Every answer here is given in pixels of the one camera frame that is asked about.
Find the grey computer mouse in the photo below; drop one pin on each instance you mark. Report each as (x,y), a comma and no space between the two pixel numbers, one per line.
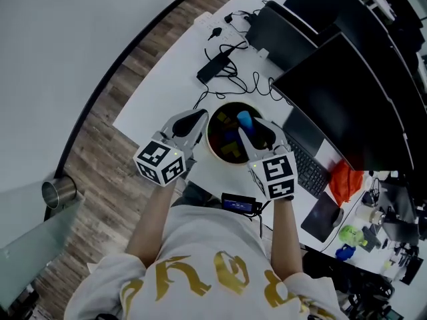
(338,217)

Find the cream patterned bucket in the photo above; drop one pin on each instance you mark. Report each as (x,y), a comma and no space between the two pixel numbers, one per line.
(227,160)

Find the person's leg in jeans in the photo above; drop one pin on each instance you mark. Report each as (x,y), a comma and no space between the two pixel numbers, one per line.
(193,195)

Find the person's right forearm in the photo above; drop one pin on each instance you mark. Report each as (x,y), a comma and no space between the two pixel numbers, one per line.
(287,238)

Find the black desktop computer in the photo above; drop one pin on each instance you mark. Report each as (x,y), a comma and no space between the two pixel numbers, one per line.
(277,35)

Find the blue toy block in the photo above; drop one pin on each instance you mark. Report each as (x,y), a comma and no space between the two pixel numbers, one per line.
(232,136)
(246,122)

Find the orange plastic bag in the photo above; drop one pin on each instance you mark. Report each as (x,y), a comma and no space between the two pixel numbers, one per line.
(347,183)

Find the black office chair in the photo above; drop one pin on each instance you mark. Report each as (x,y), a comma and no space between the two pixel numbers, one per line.
(350,285)

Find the black power adapter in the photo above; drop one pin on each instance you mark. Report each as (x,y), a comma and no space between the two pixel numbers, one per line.
(213,67)

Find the black device with blue screen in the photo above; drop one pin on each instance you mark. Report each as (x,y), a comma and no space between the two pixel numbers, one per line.
(238,204)

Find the white power strip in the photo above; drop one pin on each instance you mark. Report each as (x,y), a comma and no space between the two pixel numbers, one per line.
(207,23)

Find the dark mouse pad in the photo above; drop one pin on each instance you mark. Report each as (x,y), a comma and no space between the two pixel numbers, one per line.
(318,218)

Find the person's white printed shirt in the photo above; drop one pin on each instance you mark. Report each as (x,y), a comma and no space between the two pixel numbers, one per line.
(210,245)

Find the small white charger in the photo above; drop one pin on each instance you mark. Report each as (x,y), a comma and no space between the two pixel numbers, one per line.
(263,53)

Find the large curved black monitor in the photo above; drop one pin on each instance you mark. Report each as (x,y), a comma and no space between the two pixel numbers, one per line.
(350,105)

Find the frosted glass panel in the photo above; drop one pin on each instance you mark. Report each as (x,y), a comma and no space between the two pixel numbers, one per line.
(30,245)

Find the metal trash can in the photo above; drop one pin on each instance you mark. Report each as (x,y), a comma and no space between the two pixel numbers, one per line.
(59,192)

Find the blue cloth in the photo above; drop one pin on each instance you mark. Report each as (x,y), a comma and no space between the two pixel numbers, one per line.
(345,252)

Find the small black keyboard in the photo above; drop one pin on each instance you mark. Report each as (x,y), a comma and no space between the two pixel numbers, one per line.
(371,238)

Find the white flask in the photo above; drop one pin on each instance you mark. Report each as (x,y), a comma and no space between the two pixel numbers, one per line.
(368,214)

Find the black plug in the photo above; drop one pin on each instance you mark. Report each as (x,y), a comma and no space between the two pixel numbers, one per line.
(214,33)

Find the green drink bottle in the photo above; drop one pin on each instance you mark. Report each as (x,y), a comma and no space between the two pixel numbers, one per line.
(352,236)

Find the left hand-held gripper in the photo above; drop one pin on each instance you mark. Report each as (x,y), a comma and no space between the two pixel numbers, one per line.
(160,165)

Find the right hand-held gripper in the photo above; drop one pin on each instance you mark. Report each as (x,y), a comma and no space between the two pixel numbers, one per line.
(277,178)

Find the person's left forearm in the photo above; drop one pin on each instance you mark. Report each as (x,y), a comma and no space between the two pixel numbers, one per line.
(150,225)

